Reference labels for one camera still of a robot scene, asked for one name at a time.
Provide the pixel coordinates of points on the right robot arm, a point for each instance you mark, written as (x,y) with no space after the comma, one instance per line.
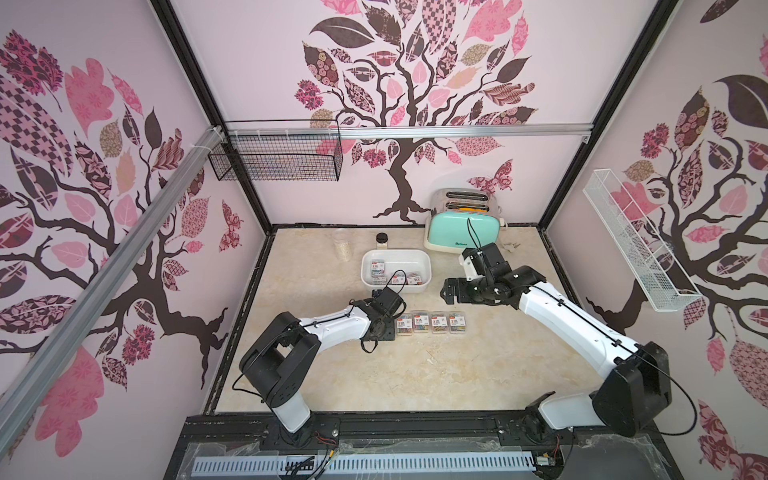
(636,380)

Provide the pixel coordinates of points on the black base frame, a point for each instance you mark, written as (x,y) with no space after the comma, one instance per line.
(582,453)

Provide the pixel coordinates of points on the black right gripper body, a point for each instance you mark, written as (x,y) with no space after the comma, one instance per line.
(453,289)

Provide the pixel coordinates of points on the black-lidded spice bottle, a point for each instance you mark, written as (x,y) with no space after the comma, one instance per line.
(382,240)

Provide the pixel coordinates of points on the mint green toaster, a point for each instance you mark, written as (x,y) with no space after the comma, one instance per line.
(462,218)

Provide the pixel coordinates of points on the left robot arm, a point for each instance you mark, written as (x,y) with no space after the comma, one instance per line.
(278,362)

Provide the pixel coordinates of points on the white wire basket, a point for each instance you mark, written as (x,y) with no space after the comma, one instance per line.
(624,209)

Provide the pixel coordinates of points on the white cable duct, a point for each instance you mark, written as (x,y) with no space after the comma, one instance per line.
(276,466)

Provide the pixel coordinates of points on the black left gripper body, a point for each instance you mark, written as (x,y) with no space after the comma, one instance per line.
(386,333)

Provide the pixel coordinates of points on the paper clip box side-left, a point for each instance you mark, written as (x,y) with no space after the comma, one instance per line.
(404,325)

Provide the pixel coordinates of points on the aluminium rail left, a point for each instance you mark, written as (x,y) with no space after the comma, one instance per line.
(37,377)

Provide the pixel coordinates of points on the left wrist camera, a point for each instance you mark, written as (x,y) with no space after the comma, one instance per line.
(387,301)

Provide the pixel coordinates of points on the white plastic storage box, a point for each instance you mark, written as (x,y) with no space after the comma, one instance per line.
(398,261)

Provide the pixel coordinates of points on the aluminium rail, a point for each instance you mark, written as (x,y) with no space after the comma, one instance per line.
(405,132)
(37,377)

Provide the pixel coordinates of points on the black wire basket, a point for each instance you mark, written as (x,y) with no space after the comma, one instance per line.
(280,150)

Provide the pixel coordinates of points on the aluminium rail back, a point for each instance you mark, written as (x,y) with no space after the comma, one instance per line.
(405,132)

